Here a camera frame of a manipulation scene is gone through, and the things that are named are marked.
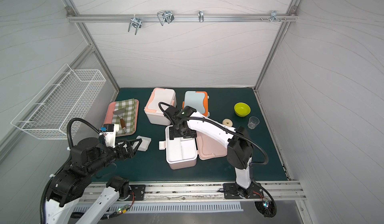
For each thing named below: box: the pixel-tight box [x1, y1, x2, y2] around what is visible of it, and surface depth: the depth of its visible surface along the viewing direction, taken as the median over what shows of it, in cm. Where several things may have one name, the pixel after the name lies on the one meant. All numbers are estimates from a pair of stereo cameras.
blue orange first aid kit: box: [182, 90, 210, 117], surface depth 98 cm
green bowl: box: [234, 102, 251, 117], surface depth 106 cm
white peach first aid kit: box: [144, 87, 177, 126], surface depth 98 cm
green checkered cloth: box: [112, 98, 136, 136], surface depth 106 cm
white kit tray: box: [159, 125, 198, 169], surface depth 79 cm
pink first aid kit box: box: [158, 125, 228, 170], surface depth 79 cm
